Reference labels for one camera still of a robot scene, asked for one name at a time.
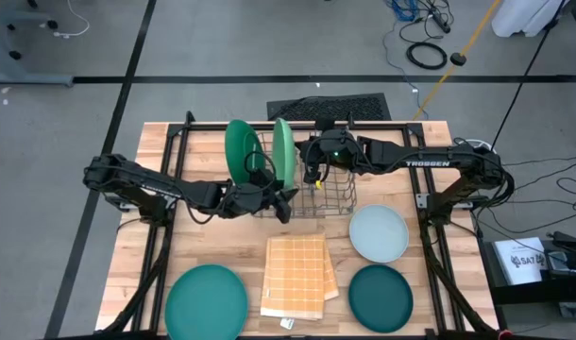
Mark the black shelf unit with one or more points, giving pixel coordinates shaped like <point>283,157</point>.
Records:
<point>529,295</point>

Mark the pale blue plate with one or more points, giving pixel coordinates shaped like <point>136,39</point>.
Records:
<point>378,233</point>

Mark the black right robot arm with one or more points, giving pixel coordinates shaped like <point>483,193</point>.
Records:
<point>425,158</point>

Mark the orange checked towel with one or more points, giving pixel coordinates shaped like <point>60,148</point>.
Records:
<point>295,274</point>

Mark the black round puck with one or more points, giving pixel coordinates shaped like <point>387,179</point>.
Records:
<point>458,59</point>

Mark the dark teal plate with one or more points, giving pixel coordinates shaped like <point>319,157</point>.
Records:
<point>380,298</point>

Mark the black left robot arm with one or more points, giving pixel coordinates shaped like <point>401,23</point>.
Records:
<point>127,179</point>

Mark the small white tag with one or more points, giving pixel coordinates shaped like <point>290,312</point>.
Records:
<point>287,323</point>

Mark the black handheld device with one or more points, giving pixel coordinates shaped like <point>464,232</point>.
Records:
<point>571,243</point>

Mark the grey handheld device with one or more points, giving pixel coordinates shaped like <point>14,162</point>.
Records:
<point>559,263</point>

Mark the white power strip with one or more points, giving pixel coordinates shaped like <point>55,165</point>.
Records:
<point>479,141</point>

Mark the office chair base with castors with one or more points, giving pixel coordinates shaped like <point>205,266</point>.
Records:
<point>52,23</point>

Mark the black floor mat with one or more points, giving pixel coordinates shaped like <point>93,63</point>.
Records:
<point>354,107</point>

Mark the white printed booklet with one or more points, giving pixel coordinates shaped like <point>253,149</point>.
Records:
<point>517,264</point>

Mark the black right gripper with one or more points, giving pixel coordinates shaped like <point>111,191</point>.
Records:
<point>337,146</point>

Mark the black aluminium frame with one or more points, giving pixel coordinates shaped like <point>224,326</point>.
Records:
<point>208,126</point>

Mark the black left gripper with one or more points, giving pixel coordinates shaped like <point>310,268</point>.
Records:
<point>248,200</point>

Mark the grey metal bracket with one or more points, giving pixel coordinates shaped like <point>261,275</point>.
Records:
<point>421,200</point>

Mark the black power strip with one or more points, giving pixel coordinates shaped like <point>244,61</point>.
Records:
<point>441,22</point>

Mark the light green plate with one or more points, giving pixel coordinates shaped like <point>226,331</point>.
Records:
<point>284,151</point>

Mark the white bag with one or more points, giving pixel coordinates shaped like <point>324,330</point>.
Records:
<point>524,19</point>

